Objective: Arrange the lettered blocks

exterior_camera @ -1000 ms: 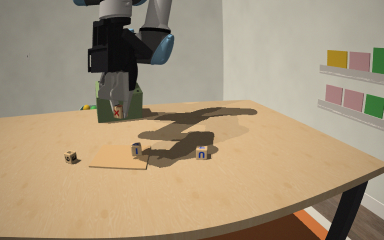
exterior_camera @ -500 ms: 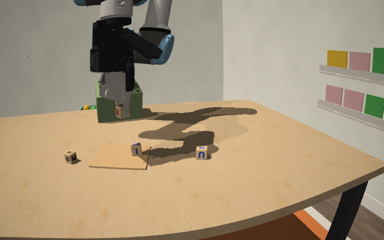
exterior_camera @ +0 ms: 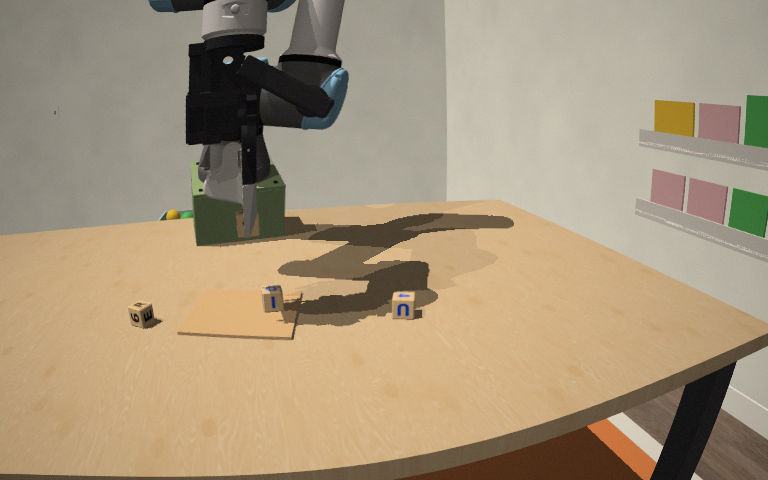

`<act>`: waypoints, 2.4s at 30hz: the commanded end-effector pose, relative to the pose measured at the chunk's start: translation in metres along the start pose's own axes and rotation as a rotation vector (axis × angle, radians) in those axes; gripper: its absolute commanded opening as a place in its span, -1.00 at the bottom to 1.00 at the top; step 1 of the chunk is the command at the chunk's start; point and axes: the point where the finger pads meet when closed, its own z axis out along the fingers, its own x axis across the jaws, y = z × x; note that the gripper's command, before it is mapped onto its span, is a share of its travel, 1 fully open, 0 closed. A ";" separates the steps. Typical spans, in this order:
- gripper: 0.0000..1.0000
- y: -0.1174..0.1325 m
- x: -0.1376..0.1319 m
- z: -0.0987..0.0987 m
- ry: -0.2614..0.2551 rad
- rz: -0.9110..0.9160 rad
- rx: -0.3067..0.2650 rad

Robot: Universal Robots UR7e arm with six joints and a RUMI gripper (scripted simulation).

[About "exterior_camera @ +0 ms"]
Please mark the tan square mat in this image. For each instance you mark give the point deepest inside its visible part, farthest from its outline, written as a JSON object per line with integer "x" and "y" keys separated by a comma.
{"x": 240, "y": 314}

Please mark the tan letter block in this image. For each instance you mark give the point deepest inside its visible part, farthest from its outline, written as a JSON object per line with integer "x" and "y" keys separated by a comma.
{"x": 141, "y": 314}
{"x": 240, "y": 225}
{"x": 403, "y": 305}
{"x": 272, "y": 298}

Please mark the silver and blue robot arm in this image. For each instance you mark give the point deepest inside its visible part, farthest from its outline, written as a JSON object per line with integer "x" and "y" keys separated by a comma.
{"x": 315, "y": 33}

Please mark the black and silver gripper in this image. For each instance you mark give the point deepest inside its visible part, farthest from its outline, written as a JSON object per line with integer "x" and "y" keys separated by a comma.
{"x": 222, "y": 115}

